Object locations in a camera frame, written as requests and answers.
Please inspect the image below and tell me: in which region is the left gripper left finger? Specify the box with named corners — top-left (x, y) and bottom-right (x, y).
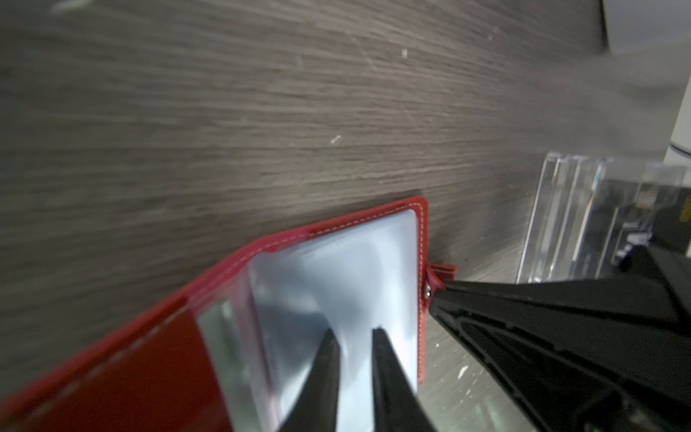
top-left (280, 329), bottom-right (340, 432)

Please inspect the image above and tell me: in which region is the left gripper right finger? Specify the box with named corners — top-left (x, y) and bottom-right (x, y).
top-left (372, 328), bottom-right (435, 432)

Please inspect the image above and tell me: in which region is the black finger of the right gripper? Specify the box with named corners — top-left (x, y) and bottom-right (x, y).
top-left (430, 247), bottom-right (690, 431)

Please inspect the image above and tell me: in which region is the red leather card holder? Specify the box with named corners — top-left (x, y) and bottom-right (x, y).
top-left (1, 197), bottom-right (455, 431)

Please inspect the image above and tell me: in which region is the black vip card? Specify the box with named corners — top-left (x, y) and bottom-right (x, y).
top-left (651, 188), bottom-right (691, 256)

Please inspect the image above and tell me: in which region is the clear acrylic card stand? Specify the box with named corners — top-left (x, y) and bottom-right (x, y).
top-left (516, 152), bottom-right (690, 284)

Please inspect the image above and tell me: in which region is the white digital clock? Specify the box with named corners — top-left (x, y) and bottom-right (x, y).
top-left (602, 0), bottom-right (690, 54)

